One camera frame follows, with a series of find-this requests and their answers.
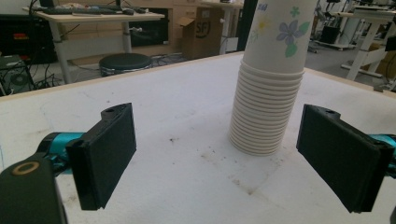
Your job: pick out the black frame post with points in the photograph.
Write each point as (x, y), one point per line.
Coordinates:
(247, 25)

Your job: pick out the white table frame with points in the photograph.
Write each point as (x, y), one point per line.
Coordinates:
(367, 40)

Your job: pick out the brown cardboard box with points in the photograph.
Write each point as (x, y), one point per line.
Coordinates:
(199, 34)

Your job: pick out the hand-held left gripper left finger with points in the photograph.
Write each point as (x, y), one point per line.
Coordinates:
(102, 155)

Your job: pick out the stack of white paper cups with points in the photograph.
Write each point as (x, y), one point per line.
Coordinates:
(264, 109)

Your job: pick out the white desk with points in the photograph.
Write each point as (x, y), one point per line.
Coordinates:
(93, 17)

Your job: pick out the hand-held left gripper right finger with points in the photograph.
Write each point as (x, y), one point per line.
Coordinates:
(339, 158)

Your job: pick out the black round stool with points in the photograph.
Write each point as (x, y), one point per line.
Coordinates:
(124, 62)

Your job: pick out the black keyboard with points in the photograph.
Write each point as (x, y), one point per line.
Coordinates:
(77, 11)

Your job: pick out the black computer tower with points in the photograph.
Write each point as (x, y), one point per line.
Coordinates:
(14, 74)

